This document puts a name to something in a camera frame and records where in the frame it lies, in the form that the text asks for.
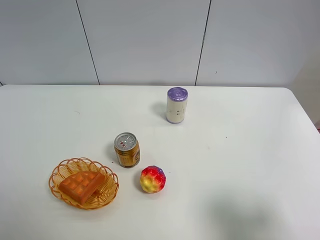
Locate white roll purple ends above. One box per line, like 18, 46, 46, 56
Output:
166, 87, 188, 124

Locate gold drink can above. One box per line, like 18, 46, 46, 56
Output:
114, 132, 140, 168

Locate orange woven plastic basket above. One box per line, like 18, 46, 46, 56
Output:
48, 157, 119, 210

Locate red yellow bumpy ball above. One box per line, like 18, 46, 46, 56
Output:
139, 165, 166, 194

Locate orange waffle slice toy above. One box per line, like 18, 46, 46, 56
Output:
58, 171, 105, 205

